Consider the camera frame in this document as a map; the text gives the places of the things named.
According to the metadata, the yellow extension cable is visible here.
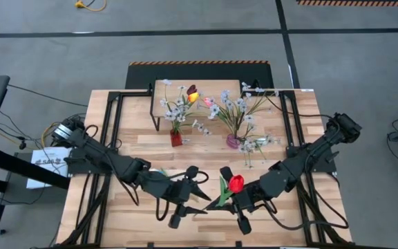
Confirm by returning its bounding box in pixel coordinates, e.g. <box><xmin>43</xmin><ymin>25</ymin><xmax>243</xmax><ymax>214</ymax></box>
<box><xmin>74</xmin><ymin>0</ymin><xmax>108</xmax><ymax>12</ymax></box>

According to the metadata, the hazard stripe floor tape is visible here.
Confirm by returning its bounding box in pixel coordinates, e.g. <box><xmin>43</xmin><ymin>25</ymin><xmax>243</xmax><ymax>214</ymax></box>
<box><xmin>296</xmin><ymin>0</ymin><xmax>398</xmax><ymax>7</ymax></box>

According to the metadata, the yellow orange artificial tulip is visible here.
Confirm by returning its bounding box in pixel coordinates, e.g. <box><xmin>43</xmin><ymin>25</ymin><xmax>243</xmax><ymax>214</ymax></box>
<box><xmin>173</xmin><ymin>91</ymin><xmax>200</xmax><ymax>132</ymax></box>

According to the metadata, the bright red artificial tulip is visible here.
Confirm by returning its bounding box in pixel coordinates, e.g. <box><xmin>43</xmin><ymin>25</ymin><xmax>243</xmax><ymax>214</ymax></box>
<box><xmin>215</xmin><ymin>174</ymin><xmax>246</xmax><ymax>208</ymax></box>

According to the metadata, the pink artificial tulip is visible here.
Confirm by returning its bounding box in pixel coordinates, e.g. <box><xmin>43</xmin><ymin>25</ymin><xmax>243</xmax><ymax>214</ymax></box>
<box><xmin>204</xmin><ymin>96</ymin><xmax>236</xmax><ymax>139</ymax></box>

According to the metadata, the white printed paper sheet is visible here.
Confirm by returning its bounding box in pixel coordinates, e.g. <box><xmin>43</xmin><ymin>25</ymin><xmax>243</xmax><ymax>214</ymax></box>
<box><xmin>26</xmin><ymin>147</ymin><xmax>72</xmax><ymax>190</ymax></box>

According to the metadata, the wooden shelf black metal frame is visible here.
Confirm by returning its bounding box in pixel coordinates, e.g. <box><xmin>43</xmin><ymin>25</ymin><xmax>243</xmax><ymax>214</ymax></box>
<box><xmin>149</xmin><ymin>79</ymin><xmax>247</xmax><ymax>131</ymax></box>

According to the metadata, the pink ribbed glass vase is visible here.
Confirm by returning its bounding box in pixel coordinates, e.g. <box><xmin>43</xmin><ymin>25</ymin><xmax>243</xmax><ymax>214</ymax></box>
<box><xmin>225</xmin><ymin>133</ymin><xmax>242</xmax><ymax>150</ymax></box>

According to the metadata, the white veined artificial flower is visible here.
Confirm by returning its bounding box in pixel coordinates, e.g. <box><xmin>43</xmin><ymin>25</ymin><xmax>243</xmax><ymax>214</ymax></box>
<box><xmin>191</xmin><ymin>119</ymin><xmax>213</xmax><ymax>136</ymax></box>

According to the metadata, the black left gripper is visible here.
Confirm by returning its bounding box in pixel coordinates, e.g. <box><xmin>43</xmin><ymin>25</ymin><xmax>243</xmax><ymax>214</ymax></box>
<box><xmin>157</xmin><ymin>165</ymin><xmax>212</xmax><ymax>229</ymax></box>

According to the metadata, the black floor cable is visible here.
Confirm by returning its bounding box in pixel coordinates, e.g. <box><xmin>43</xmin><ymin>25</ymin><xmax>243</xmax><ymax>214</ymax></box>
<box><xmin>7</xmin><ymin>84</ymin><xmax>89</xmax><ymax>108</ymax></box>

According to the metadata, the red ribbed glass vase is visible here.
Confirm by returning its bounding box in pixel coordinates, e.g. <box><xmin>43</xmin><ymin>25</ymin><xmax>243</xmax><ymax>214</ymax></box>
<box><xmin>169</xmin><ymin>129</ymin><xmax>184</xmax><ymax>148</ymax></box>

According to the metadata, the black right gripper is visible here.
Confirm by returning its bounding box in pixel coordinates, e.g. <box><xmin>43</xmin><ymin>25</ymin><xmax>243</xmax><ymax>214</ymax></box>
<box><xmin>204</xmin><ymin>166</ymin><xmax>267</xmax><ymax>235</ymax></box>

